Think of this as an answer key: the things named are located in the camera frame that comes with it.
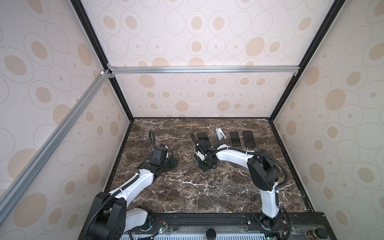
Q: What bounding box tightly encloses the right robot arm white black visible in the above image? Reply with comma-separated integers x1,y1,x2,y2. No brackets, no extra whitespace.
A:
194,140,289,220

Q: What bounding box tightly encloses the small white blue box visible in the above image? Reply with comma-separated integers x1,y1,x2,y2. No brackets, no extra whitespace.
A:
216,128,226,141

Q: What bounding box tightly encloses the brown wooden stick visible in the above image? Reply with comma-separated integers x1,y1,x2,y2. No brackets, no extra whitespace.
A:
174,124,202,128

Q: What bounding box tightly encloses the light blue phone case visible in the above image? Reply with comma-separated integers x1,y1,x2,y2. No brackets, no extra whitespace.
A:
193,154,219,172

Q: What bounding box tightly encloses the black round button right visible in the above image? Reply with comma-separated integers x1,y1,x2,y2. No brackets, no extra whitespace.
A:
304,228,329,240

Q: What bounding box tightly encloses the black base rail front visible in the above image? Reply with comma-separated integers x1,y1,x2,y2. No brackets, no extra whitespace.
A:
119,212,336,240

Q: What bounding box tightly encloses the black knob front centre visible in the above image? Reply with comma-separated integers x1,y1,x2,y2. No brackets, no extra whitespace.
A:
205,229,217,240

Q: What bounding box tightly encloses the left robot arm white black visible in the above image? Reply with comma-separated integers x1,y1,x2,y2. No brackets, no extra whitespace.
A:
80,145,177,240

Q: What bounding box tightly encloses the horizontal aluminium rail back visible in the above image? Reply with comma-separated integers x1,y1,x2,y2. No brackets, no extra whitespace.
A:
102,65,300,76

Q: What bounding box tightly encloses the black phone case horizontal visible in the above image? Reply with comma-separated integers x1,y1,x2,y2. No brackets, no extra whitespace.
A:
242,130,256,148

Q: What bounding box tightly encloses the pink phone case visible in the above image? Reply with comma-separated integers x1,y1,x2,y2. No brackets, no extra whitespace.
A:
229,131,242,148

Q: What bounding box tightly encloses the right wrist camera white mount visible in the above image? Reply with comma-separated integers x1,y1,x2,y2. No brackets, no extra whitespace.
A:
195,152,205,161

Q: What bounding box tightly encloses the black phone case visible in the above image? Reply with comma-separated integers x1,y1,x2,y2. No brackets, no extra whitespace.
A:
197,132,211,144

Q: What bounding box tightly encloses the diagonal aluminium rail left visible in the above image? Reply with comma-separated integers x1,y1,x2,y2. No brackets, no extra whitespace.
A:
1,69,111,225

